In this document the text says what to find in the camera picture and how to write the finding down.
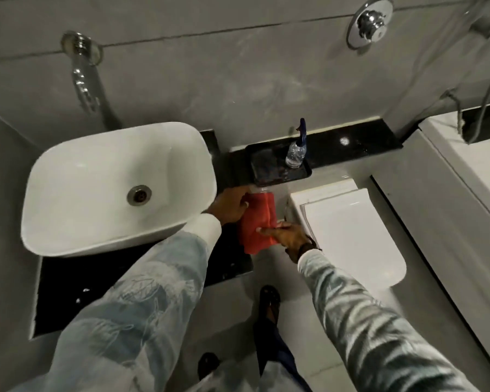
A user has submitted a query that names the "white bathtub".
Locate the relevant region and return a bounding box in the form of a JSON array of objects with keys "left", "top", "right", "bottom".
[{"left": 371, "top": 103, "right": 490, "bottom": 378}]

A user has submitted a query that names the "black wristwatch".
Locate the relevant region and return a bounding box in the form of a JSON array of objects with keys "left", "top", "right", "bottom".
[{"left": 297, "top": 236, "right": 322, "bottom": 264}]

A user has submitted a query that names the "person's left forearm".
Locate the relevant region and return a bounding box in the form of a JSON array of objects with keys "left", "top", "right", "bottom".
[{"left": 8, "top": 213, "right": 223, "bottom": 392}]

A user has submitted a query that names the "black shoe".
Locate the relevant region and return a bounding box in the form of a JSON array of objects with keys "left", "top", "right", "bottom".
[
  {"left": 258, "top": 285, "right": 282, "bottom": 325},
  {"left": 197, "top": 352, "right": 222, "bottom": 381}
]

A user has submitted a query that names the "black rectangular tray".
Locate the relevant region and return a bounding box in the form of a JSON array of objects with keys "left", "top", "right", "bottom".
[{"left": 245, "top": 140, "right": 313, "bottom": 188}]

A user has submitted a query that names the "dark blue trouser leg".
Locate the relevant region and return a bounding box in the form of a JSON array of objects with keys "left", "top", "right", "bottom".
[{"left": 252, "top": 316, "right": 313, "bottom": 392}]

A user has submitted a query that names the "white toilet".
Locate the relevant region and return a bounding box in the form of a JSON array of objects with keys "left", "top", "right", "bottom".
[{"left": 287, "top": 178, "right": 407, "bottom": 289}]

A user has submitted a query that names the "red cleaning cloth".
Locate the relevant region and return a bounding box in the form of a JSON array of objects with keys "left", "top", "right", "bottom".
[{"left": 238, "top": 192, "right": 281, "bottom": 256}]

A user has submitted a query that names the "white ceramic sink basin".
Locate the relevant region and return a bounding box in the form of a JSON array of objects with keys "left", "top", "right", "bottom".
[{"left": 20, "top": 121, "right": 218, "bottom": 258}]

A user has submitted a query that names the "grey shower hose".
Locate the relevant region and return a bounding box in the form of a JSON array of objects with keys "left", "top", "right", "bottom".
[{"left": 440, "top": 59, "right": 490, "bottom": 145}]

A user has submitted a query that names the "person's left hand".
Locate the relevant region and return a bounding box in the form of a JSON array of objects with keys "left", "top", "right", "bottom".
[{"left": 205, "top": 185, "right": 255, "bottom": 226}]

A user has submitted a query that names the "chrome round flush valve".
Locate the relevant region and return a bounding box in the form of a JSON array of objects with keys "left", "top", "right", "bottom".
[{"left": 346, "top": 0, "right": 394, "bottom": 50}]

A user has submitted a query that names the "chrome wall faucet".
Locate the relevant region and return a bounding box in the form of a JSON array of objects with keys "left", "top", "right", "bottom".
[{"left": 61, "top": 30, "right": 104, "bottom": 115}]

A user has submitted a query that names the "person's right forearm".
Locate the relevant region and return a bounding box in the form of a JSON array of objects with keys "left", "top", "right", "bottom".
[{"left": 297, "top": 249, "right": 480, "bottom": 392}]

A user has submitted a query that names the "chrome sink drain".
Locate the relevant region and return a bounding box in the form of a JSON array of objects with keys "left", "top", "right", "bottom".
[{"left": 127, "top": 185, "right": 152, "bottom": 207}]

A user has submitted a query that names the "person's right hand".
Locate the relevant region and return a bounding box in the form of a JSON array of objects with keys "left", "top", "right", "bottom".
[{"left": 256, "top": 221, "right": 316, "bottom": 264}]

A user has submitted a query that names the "clear spray bottle blue nozzle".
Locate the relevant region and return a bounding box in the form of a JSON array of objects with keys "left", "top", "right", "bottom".
[{"left": 285, "top": 117, "right": 308, "bottom": 169}]

